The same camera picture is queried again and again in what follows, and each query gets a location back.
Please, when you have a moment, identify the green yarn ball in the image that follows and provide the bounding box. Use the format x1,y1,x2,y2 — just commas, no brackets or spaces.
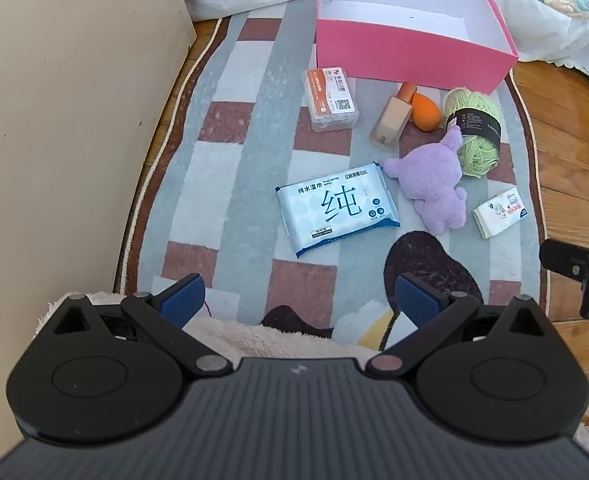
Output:
441,86,504,178

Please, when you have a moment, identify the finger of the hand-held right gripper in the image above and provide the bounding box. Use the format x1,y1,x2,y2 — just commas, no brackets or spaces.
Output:
539,239,589,322

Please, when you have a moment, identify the beige bottle orange cap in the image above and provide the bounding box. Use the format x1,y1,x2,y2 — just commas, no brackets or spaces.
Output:
369,81,418,152

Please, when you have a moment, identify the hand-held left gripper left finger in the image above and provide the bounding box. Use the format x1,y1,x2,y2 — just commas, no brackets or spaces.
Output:
37,272,235,378

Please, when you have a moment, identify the blue wet wipes pack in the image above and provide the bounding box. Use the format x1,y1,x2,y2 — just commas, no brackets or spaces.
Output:
276,161,401,259

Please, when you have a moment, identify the small white tissue pack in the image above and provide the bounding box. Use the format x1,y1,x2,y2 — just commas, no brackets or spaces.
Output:
473,186,529,240

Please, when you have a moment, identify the checkered rug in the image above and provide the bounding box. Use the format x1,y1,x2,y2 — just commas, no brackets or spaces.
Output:
112,12,550,356

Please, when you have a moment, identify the beige cabinet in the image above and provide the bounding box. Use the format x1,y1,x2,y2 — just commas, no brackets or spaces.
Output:
0,0,198,461

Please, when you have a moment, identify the pink cardboard box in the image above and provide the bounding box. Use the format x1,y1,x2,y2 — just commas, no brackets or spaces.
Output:
315,0,519,95

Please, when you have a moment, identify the purple plush toy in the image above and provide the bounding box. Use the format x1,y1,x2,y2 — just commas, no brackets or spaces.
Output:
381,127,467,236

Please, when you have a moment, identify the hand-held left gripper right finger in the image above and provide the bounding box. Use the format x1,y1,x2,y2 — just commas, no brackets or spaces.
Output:
365,272,557,378

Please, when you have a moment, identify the clear plastic box orange label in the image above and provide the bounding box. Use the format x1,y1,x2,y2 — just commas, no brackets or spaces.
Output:
301,66,361,133

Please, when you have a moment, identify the white fluffy cloth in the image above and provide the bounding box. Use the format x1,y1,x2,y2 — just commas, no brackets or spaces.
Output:
34,290,417,363

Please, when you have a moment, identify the orange makeup sponge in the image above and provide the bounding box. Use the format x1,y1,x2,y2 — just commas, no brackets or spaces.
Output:
410,92,442,132

